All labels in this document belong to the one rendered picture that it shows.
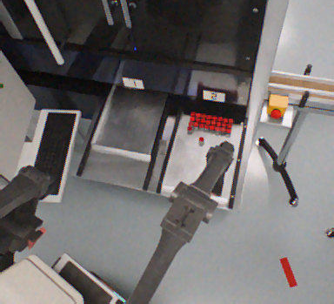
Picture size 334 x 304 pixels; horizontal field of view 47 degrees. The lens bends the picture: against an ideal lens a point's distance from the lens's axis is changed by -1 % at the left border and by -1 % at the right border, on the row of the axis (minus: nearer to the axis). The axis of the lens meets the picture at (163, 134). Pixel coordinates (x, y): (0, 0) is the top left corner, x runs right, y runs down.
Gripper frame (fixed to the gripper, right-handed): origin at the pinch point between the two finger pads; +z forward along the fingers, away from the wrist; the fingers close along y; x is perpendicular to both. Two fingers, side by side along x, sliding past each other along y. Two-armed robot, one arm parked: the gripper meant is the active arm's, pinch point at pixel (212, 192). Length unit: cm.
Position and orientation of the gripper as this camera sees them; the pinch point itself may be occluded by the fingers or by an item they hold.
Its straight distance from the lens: 149.9
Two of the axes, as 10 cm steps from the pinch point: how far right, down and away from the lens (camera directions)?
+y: 2.5, -7.7, 5.9
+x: -9.7, -1.7, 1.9
